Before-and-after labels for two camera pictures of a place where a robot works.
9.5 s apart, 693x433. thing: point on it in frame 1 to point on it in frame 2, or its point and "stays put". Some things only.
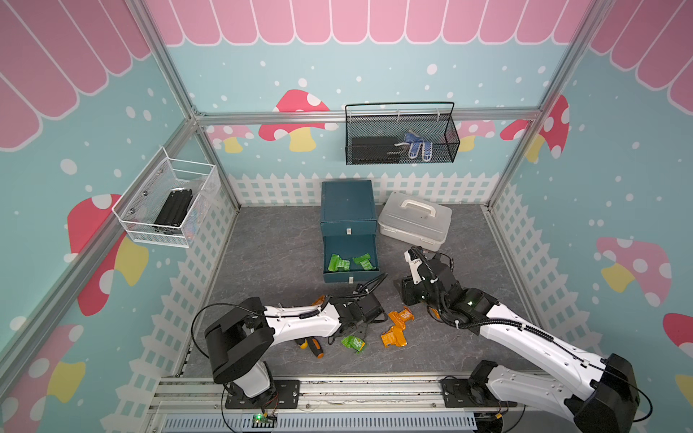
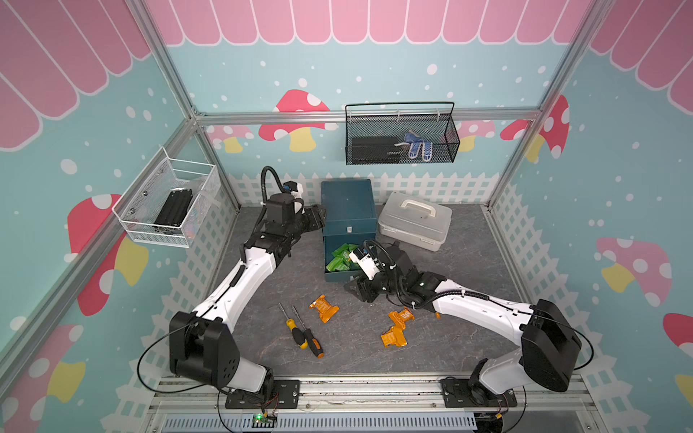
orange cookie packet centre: (401, 317) stays put
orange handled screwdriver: (316, 347) stays put
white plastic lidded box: (414, 219) stays put
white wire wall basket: (169, 201) stays put
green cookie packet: (364, 262) to (342, 253)
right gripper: (407, 286) to (362, 283)
